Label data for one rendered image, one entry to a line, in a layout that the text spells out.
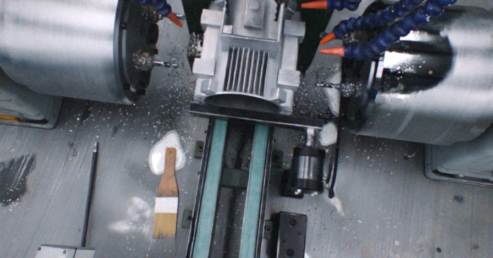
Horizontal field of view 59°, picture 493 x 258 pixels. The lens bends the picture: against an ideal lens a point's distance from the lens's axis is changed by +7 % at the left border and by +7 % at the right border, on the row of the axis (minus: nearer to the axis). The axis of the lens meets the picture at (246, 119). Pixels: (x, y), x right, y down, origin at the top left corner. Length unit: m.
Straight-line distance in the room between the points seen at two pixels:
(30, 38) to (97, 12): 0.11
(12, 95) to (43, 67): 0.16
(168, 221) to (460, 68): 0.65
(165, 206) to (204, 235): 0.16
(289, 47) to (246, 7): 0.11
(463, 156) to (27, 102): 0.86
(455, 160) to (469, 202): 0.17
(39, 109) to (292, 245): 0.61
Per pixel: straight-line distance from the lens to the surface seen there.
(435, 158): 1.02
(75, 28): 0.74
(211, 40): 0.79
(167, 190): 0.97
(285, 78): 0.75
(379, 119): 0.74
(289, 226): 0.91
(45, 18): 0.76
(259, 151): 0.86
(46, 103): 1.03
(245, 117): 0.76
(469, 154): 0.90
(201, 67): 0.75
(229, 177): 0.93
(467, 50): 0.75
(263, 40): 0.70
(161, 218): 0.97
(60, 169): 1.05
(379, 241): 1.01
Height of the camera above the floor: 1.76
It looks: 74 degrees down
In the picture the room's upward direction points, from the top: 5 degrees clockwise
